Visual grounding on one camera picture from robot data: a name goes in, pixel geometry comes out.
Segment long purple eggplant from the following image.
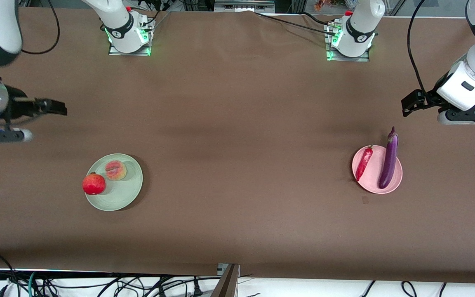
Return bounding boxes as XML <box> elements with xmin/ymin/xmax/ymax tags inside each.
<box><xmin>378</xmin><ymin>126</ymin><xmax>399</xmax><ymax>189</ymax></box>

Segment red chili pepper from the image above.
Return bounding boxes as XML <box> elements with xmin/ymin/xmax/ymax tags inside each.
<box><xmin>355</xmin><ymin>144</ymin><xmax>374</xmax><ymax>182</ymax></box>

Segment red pomegranate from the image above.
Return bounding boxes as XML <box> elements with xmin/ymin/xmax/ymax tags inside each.
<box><xmin>82</xmin><ymin>172</ymin><xmax>106</xmax><ymax>196</ymax></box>

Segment peach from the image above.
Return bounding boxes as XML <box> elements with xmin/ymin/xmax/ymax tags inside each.
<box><xmin>105</xmin><ymin>160</ymin><xmax>127</xmax><ymax>181</ymax></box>

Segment pink round plate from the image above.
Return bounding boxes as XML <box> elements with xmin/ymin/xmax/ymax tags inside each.
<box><xmin>352</xmin><ymin>145</ymin><xmax>403</xmax><ymax>194</ymax></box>

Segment pale green round plate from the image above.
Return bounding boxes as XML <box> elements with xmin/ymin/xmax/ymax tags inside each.
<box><xmin>84</xmin><ymin>153</ymin><xmax>143</xmax><ymax>212</ymax></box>

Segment grey device behind table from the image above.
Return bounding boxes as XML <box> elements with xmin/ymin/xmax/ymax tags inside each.
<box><xmin>214</xmin><ymin>0</ymin><xmax>275</xmax><ymax>13</ymax></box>

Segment table cover cloth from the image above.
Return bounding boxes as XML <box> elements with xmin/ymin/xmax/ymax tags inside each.
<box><xmin>0</xmin><ymin>6</ymin><xmax>475</xmax><ymax>285</ymax></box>

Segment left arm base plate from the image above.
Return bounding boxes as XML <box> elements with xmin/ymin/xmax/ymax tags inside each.
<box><xmin>326</xmin><ymin>23</ymin><xmax>370</xmax><ymax>62</ymax></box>

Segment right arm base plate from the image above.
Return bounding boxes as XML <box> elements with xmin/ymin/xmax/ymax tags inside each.
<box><xmin>108</xmin><ymin>16</ymin><xmax>152</xmax><ymax>56</ymax></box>

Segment black cable across table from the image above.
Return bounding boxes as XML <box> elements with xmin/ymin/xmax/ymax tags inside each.
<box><xmin>255</xmin><ymin>12</ymin><xmax>337</xmax><ymax>37</ymax></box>

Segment metal bracket post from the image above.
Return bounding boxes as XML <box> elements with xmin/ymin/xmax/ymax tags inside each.
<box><xmin>211</xmin><ymin>263</ymin><xmax>240</xmax><ymax>297</ymax></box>

